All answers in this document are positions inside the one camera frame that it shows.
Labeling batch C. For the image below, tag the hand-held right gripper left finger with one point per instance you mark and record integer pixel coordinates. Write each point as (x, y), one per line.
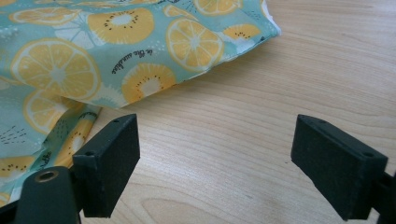
(106, 168)

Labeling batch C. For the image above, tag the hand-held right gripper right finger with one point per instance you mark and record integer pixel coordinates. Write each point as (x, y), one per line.
(336, 174)

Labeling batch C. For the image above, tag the teal citrus print fabric bag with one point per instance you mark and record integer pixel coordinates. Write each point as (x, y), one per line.
(102, 62)

